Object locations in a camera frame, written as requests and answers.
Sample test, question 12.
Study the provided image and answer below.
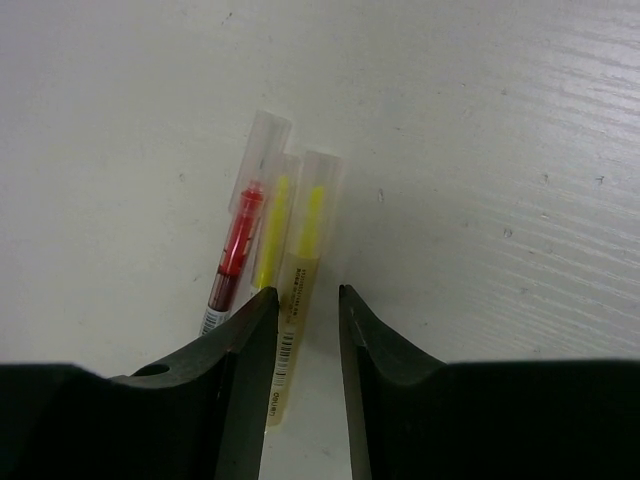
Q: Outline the red pen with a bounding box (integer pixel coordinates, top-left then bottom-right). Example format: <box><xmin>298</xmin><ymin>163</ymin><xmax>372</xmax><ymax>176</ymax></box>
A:
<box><xmin>200</xmin><ymin>110</ymin><xmax>291</xmax><ymax>335</ymax></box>

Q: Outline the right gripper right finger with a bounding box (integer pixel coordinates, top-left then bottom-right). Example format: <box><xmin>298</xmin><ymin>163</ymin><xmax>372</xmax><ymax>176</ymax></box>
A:
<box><xmin>339</xmin><ymin>285</ymin><xmax>639</xmax><ymax>479</ymax></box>

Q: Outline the yellow highlighter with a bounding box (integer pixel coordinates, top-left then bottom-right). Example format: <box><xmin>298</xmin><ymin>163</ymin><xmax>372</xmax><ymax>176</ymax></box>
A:
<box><xmin>249</xmin><ymin>154</ymin><xmax>301</xmax><ymax>296</ymax></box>
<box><xmin>266</xmin><ymin>151</ymin><xmax>343</xmax><ymax>431</ymax></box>

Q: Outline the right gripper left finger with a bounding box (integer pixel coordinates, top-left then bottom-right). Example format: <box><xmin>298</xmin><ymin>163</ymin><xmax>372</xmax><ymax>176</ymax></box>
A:
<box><xmin>1</xmin><ymin>288</ymin><xmax>279</xmax><ymax>479</ymax></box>

